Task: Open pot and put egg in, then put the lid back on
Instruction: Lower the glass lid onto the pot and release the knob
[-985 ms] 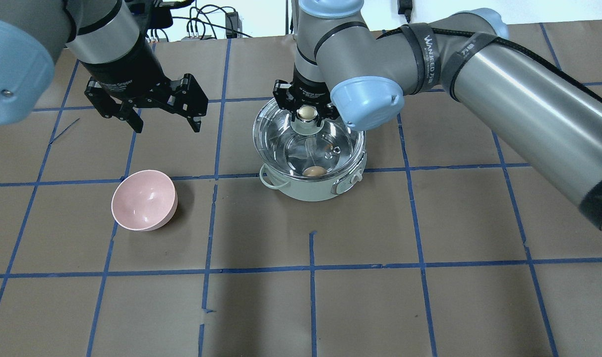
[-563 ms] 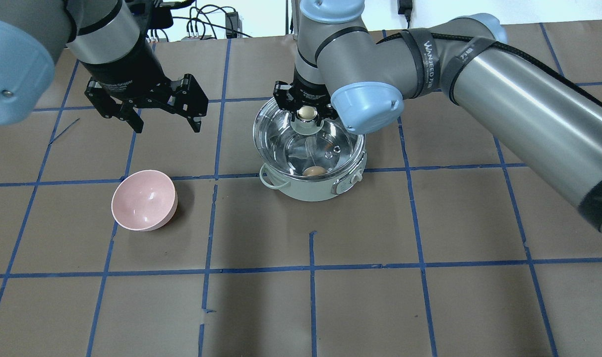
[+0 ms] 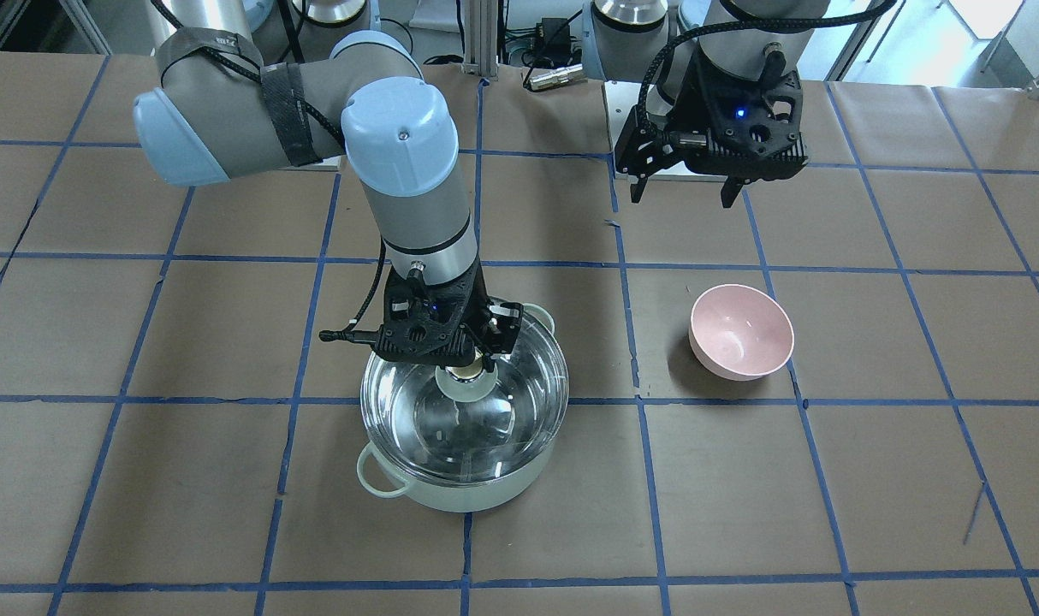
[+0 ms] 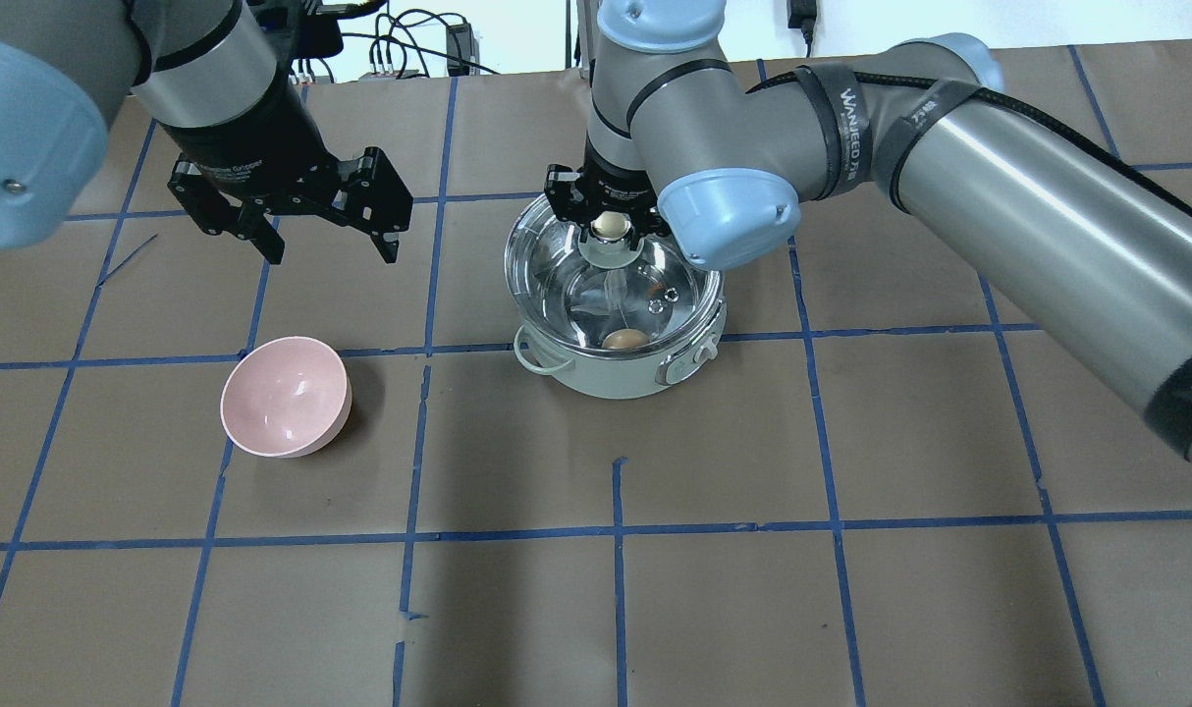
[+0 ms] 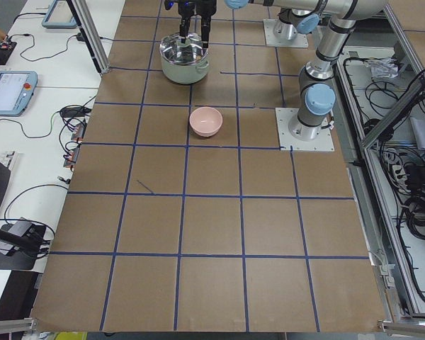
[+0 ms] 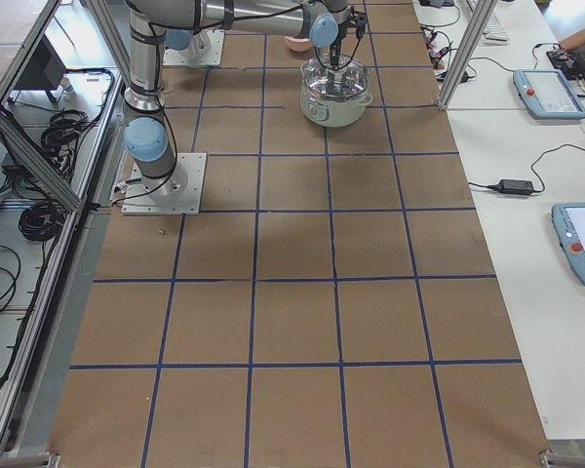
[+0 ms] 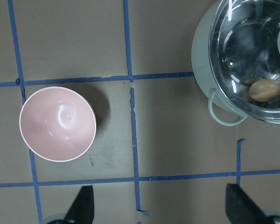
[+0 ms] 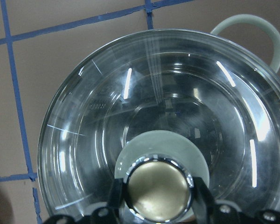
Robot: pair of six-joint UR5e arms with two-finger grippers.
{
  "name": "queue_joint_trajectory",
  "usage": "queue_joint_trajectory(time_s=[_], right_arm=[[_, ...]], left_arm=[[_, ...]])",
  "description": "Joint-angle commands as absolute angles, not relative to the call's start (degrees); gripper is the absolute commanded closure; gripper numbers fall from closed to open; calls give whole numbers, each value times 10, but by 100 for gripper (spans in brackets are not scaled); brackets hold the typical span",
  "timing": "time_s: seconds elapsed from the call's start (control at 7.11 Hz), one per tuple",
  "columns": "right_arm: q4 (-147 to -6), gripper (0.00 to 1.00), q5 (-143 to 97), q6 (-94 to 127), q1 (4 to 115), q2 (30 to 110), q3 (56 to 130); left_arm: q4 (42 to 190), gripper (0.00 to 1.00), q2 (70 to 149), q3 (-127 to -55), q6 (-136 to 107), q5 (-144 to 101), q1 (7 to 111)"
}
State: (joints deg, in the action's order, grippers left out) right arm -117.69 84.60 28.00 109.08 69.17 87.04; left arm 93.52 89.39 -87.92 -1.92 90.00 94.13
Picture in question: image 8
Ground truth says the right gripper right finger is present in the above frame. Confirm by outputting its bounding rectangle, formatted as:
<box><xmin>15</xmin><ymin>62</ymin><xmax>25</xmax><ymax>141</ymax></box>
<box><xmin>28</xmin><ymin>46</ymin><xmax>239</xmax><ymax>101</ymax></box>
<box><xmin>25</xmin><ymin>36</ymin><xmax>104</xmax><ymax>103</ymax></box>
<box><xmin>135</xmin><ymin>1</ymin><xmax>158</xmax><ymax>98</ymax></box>
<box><xmin>191</xmin><ymin>177</ymin><xmax>280</xmax><ymax>224</ymax></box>

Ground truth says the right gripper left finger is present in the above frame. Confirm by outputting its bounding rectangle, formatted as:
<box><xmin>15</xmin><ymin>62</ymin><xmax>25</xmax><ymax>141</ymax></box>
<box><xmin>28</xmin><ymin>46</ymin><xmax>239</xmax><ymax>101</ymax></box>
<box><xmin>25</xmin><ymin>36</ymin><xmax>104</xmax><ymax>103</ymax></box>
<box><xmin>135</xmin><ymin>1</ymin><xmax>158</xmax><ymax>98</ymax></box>
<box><xmin>44</xmin><ymin>178</ymin><xmax>124</xmax><ymax>224</ymax></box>

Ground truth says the glass pot lid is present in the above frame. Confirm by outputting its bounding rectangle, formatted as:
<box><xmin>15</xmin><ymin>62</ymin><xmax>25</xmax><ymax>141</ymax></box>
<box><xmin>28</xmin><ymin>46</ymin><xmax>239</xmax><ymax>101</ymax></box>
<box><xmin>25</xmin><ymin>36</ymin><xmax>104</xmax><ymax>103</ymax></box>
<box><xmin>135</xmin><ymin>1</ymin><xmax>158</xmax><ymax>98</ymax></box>
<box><xmin>38</xmin><ymin>29</ymin><xmax>280</xmax><ymax>224</ymax></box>

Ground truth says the mint green electric pot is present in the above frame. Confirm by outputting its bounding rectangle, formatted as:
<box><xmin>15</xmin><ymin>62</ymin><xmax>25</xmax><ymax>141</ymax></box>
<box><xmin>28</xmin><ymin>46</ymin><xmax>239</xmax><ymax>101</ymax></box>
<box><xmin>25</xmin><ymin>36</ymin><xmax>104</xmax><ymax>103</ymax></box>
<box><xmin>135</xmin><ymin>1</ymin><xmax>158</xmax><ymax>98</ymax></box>
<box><xmin>202</xmin><ymin>14</ymin><xmax>280</xmax><ymax>166</ymax></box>

